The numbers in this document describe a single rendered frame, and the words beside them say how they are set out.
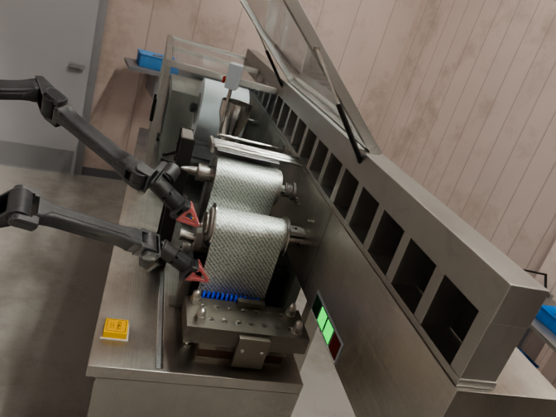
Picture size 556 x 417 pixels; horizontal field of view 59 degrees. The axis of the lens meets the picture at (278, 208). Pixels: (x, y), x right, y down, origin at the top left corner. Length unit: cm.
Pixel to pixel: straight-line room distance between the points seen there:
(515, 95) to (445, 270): 365
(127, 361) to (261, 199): 72
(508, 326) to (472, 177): 380
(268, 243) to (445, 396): 85
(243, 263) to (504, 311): 96
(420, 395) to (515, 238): 336
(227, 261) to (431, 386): 85
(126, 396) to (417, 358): 91
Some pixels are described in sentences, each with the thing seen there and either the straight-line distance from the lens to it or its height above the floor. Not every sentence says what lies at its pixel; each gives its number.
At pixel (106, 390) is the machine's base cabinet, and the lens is 160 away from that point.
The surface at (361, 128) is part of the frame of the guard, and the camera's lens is 141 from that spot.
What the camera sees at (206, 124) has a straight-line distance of 253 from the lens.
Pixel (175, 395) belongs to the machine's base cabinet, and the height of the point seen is 81.
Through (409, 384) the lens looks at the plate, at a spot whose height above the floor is 135.
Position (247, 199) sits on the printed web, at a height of 129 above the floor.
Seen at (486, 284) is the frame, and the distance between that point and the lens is 92.
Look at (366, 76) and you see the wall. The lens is 569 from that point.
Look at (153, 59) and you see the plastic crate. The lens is 441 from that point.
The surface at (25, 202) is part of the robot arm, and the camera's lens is 140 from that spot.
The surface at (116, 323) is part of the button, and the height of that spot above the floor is 92.
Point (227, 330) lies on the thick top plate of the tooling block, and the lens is 155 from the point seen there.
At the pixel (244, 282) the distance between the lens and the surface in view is 169.
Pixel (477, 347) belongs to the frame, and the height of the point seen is 152.
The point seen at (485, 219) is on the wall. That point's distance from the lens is 454.
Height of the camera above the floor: 193
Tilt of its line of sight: 21 degrees down
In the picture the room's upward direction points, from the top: 18 degrees clockwise
